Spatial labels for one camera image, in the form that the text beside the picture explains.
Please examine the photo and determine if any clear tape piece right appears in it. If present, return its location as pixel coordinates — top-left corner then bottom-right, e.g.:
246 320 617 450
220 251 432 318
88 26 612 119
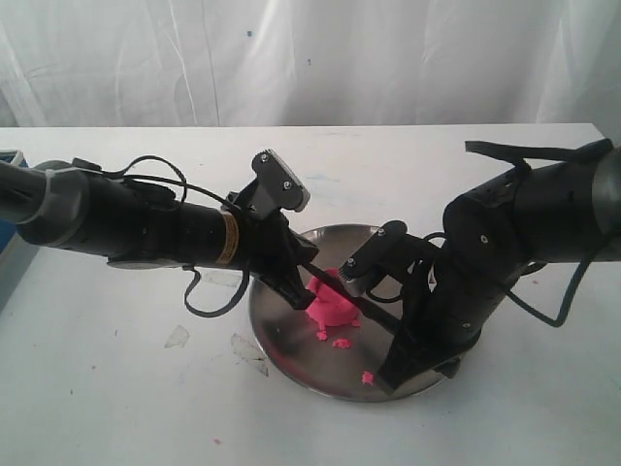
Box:
230 333 269 378

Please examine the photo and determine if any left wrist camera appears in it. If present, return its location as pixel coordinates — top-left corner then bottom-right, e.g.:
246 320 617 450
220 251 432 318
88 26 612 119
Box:
251 150 311 218

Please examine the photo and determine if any clear tape piece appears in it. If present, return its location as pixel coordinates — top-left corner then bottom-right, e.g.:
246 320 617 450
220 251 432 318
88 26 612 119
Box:
202 270 243 288
164 325 190 350
230 333 269 378

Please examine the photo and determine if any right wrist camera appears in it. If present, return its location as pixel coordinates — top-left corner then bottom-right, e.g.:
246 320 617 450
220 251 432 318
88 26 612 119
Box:
339 220 440 297

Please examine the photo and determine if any round steel plate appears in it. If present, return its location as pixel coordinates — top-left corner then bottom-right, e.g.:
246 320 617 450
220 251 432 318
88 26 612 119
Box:
246 223 474 404

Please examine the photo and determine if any blue sand tray box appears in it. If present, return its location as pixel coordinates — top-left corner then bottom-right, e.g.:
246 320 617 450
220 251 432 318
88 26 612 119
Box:
1 150 27 257

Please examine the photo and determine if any clear tape piece upper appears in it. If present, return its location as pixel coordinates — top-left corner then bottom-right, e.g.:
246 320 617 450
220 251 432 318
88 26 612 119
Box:
202 270 243 288

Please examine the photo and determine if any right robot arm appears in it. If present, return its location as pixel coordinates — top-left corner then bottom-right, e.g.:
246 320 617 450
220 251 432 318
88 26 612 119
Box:
377 139 620 391

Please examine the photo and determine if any pink clay lump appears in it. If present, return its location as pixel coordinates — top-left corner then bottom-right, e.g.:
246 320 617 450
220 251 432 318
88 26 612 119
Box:
306 277 360 332

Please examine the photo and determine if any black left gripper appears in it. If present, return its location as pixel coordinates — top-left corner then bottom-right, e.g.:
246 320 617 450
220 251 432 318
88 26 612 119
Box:
226 193 319 310

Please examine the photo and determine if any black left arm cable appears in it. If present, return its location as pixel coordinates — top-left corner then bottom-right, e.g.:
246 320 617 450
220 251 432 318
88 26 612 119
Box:
72 154 253 320

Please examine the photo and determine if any pink sand crumb front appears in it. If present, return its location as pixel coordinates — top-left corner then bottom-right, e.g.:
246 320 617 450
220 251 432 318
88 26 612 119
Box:
361 371 375 385

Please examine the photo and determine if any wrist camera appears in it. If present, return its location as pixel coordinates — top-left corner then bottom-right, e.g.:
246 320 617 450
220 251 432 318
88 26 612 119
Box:
251 150 311 218
339 220 440 297

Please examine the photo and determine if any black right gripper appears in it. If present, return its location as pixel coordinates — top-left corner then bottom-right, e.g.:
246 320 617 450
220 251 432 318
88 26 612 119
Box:
377 232 514 391

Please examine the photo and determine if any pink sand crumb middle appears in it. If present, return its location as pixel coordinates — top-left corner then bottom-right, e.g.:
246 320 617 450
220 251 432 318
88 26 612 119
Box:
332 338 352 350

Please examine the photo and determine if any white backdrop curtain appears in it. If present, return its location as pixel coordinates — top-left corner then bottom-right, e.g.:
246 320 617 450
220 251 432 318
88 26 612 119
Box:
1 1 620 135

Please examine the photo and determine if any clear tape piece left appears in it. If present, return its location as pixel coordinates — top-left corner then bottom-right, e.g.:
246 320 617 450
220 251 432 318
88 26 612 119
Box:
164 325 190 350

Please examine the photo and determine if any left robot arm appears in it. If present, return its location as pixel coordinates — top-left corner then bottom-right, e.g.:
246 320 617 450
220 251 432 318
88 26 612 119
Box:
1 150 318 317

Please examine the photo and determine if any black knife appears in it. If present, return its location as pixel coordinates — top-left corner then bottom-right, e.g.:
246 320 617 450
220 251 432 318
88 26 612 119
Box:
303 263 400 335

